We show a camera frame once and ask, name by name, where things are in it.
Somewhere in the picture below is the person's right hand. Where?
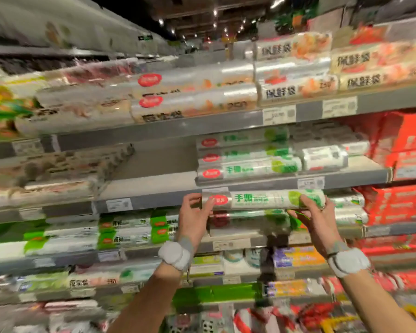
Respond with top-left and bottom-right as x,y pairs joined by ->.
287,195 -> 337,258

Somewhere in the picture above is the person's left hand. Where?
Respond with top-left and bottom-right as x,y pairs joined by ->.
176,193 -> 216,253

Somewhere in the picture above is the green label plastic bag roll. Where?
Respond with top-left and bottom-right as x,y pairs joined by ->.
197,144 -> 295,166
196,127 -> 290,149
196,157 -> 303,183
201,189 -> 326,211

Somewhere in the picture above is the person's right forearm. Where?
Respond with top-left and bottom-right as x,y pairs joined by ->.
336,268 -> 416,333

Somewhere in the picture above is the person's left forearm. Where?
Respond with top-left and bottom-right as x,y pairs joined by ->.
107,262 -> 183,333

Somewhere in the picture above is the grey metal shelf board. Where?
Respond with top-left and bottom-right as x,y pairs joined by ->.
0,156 -> 393,226
0,81 -> 416,161
0,222 -> 416,271

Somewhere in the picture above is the white price tag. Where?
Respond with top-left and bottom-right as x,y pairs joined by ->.
106,198 -> 134,213
262,105 -> 297,126
212,239 -> 252,252
297,176 -> 326,190
12,139 -> 45,157
322,96 -> 358,119

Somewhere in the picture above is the purple yellow box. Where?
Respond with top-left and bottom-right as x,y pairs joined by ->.
266,278 -> 314,297
273,246 -> 326,269

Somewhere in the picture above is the dark red green roll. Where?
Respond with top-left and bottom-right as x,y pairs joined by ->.
208,209 -> 292,237

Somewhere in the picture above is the white green wrapped roll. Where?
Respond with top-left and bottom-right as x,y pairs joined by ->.
334,207 -> 369,225
327,192 -> 365,209

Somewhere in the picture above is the white left wrist tracker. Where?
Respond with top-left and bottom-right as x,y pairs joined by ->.
158,237 -> 195,272

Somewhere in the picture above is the white wrist tracker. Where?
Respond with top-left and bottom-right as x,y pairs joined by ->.
327,242 -> 372,279
158,237 -> 195,272

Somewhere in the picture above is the white teal packet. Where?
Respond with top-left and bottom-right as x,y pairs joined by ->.
223,248 -> 265,275

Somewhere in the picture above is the white right wrist tracker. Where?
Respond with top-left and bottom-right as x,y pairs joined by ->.
327,242 -> 372,279

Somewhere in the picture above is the stack of white wrapped packets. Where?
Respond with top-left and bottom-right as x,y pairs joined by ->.
291,120 -> 371,172

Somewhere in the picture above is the bright green roll pack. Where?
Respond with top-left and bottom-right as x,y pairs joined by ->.
173,283 -> 264,306

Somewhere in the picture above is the row of red packets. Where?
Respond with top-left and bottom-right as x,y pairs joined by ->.
356,184 -> 416,226

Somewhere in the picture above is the clear roll red oval label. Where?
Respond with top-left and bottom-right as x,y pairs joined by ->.
131,84 -> 258,123
131,62 -> 255,98

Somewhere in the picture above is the stack of green white packets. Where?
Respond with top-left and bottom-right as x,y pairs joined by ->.
0,209 -> 180,271

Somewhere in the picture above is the orange print food bag pack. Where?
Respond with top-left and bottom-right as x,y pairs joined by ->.
255,32 -> 333,62
257,75 -> 339,105
330,40 -> 416,74
339,62 -> 416,91
255,58 -> 331,85

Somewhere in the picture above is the stack of red boxes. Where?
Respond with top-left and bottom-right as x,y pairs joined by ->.
343,111 -> 416,181

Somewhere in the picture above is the row of pink label rolls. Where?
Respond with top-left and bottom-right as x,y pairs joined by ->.
0,263 -> 160,295

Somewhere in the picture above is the pile of brown print packs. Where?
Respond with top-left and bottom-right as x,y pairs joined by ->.
0,144 -> 136,209

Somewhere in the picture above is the pile of clear wrapped rolls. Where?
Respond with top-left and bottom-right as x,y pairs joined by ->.
0,58 -> 139,139

